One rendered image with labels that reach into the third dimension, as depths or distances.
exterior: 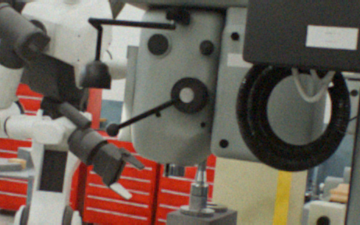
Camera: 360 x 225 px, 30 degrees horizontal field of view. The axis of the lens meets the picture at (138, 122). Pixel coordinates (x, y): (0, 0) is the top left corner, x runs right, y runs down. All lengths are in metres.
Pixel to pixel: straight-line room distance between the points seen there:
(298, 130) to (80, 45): 0.89
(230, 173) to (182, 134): 1.86
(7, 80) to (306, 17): 1.11
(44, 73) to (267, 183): 1.45
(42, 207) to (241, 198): 1.34
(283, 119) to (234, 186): 1.94
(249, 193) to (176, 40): 1.90
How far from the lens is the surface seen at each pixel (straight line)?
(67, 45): 1.94
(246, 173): 3.16
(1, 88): 1.95
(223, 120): 1.28
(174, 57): 1.34
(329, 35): 1.00
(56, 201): 2.08
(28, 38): 1.84
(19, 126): 1.94
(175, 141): 1.34
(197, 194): 1.73
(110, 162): 1.75
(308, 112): 1.26
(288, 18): 1.01
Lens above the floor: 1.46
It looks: 3 degrees down
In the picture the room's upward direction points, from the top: 6 degrees clockwise
